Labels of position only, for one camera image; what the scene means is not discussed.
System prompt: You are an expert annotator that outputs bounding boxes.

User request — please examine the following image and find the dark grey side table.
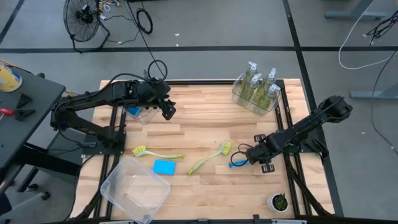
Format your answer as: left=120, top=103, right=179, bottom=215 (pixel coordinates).
left=0, top=62, right=82, bottom=194

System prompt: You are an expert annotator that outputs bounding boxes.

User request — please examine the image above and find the black cable coil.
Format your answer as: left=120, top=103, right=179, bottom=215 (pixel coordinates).
left=136, top=7, right=154, bottom=35

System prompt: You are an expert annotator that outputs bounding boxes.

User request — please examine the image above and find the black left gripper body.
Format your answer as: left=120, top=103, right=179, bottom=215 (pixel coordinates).
left=136, top=80, right=177, bottom=121

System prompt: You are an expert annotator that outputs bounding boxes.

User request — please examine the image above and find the small plant in white pot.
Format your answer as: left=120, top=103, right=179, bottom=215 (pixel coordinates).
left=266, top=192, right=290, bottom=213

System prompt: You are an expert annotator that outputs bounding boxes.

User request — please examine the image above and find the large clear plastic tub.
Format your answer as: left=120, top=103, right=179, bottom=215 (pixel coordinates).
left=99, top=156, right=172, bottom=224

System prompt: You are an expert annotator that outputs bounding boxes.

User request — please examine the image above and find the yellow soap pump bottle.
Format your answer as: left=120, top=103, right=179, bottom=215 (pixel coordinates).
left=241, top=73, right=263, bottom=105
left=254, top=83, right=282, bottom=114
left=241, top=60, right=259, bottom=94
left=257, top=67, right=277, bottom=100

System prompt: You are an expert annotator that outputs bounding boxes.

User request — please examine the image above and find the black cable bundle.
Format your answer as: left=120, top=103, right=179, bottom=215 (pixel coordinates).
left=366, top=9, right=398, bottom=40

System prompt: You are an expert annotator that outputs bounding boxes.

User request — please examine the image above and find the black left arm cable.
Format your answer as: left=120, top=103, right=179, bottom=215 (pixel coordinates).
left=101, top=59, right=169, bottom=94

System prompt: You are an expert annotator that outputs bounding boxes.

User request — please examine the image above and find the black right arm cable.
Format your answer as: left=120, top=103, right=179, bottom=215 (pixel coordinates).
left=229, top=142, right=251, bottom=168

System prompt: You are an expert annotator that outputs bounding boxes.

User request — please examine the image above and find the black floor fan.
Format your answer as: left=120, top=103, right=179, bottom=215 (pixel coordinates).
left=63, top=0, right=111, bottom=54

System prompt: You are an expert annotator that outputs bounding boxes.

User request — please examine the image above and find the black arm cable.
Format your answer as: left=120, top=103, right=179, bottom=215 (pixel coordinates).
left=229, top=142, right=251, bottom=168
left=101, top=59, right=169, bottom=94

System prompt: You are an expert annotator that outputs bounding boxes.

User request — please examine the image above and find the white floor cable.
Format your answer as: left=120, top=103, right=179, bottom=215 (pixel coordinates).
left=338, top=0, right=398, bottom=70

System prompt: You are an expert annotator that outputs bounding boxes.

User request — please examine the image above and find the black clamp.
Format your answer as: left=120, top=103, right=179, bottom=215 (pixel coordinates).
left=14, top=108, right=36, bottom=122
left=16, top=92, right=33, bottom=109

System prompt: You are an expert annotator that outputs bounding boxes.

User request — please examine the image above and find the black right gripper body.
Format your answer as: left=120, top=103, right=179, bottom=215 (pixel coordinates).
left=245, top=134, right=280, bottom=174

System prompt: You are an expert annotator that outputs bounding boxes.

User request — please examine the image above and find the desk with grey legs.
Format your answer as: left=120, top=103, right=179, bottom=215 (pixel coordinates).
left=325, top=0, right=388, bottom=20

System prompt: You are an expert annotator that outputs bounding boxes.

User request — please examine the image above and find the yellow-green dish brush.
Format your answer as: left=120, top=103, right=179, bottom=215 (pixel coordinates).
left=132, top=145, right=185, bottom=160
left=188, top=141, right=233, bottom=176

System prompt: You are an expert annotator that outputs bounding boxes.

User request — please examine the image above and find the yellow canister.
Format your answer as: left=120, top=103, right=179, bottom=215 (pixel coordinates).
left=0, top=60, right=23, bottom=93

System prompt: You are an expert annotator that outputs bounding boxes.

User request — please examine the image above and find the blue dish brush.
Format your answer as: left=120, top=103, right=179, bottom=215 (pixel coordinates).
left=228, top=159, right=249, bottom=169

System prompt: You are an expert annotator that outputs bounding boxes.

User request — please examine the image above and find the small clear plastic bin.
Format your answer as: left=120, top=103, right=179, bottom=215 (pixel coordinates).
left=231, top=72, right=282, bottom=117
left=123, top=79, right=170, bottom=125

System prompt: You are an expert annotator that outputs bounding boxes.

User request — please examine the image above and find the long black floor cable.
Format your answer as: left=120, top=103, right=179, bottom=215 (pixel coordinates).
left=370, top=49, right=398, bottom=156
left=124, top=0, right=167, bottom=80

